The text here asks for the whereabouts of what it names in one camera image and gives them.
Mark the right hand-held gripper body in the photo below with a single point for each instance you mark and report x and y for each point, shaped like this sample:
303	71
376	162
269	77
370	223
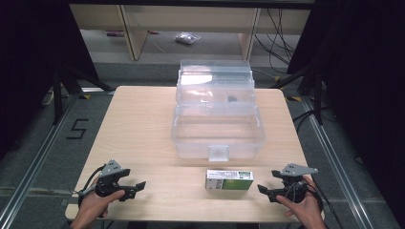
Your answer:
294	187

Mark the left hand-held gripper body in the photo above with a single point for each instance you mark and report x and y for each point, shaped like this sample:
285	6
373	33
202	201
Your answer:
108	186

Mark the black metal stand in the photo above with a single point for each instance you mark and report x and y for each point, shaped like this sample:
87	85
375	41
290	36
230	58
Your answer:
317	95
58	95

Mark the small dark object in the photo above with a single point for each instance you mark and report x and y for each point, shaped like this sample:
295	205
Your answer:
232	98

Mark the aluminium floor rail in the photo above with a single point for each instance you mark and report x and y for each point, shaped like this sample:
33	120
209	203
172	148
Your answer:
334	159
35	165

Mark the person's right hand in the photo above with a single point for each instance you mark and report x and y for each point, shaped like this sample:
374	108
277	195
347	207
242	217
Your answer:
304	208

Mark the person's left hand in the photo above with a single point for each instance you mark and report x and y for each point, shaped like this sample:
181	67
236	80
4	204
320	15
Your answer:
95	205

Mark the green and white carton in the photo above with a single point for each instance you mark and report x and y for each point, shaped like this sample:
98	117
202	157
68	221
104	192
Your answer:
229	180

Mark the dark curtain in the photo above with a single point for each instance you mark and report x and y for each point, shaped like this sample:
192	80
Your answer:
366	79
28	63

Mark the clear plastic storage box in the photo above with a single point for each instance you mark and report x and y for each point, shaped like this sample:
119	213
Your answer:
219	127

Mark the clear plastic bag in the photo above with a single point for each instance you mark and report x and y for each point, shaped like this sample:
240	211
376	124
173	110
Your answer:
187	38

